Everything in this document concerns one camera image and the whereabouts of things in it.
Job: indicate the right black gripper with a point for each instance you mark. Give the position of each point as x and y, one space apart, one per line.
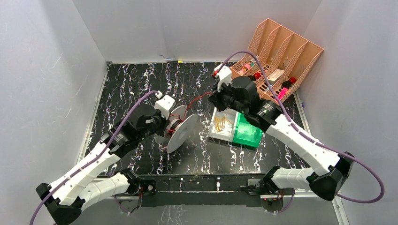
215 98

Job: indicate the white box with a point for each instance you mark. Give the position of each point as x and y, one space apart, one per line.
275 76

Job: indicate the peach file organizer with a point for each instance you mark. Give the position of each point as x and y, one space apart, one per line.
277 47

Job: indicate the green plastic bin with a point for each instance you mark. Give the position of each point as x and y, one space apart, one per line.
245 133

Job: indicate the white plastic bin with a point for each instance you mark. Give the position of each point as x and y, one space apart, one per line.
222 125

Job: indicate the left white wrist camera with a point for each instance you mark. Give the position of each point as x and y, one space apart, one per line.
164 103

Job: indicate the red black bottle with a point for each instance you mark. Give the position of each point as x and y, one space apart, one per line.
289 83

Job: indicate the red black ball item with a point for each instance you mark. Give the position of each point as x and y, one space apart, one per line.
256 76

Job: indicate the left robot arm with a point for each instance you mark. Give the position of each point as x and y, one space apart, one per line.
67 197

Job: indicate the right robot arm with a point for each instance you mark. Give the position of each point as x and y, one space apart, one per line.
327 170

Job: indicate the pink white tube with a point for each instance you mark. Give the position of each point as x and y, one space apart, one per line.
246 67

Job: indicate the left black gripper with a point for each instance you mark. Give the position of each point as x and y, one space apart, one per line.
160 120

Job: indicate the white perforated cable spool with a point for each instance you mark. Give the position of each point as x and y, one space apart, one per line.
178 130

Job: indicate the pink marker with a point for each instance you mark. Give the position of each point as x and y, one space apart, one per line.
282 92

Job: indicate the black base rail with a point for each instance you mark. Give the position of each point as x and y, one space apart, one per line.
211 189

